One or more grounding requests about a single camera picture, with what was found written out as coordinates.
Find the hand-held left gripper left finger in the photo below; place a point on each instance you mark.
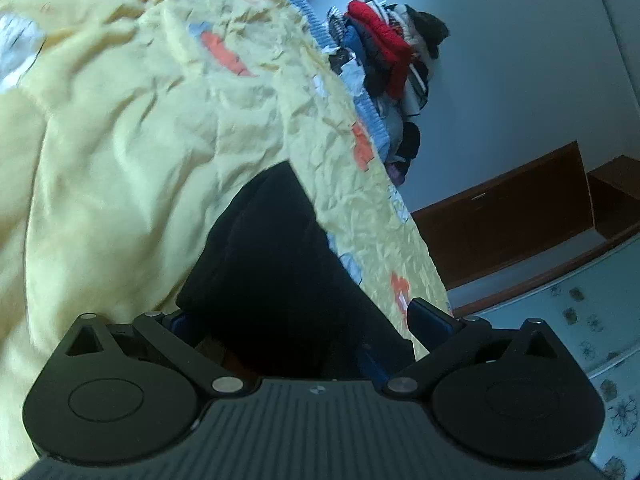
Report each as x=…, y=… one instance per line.
x=182, y=327

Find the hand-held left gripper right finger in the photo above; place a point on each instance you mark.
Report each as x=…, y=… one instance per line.
x=425, y=322

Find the black pants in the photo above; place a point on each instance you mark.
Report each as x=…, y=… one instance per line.
x=280, y=270

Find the yellow printed bedsheet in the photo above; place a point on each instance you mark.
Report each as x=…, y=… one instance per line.
x=125, y=135

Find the pile of clothes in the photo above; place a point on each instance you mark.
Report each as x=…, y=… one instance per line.
x=390, y=55

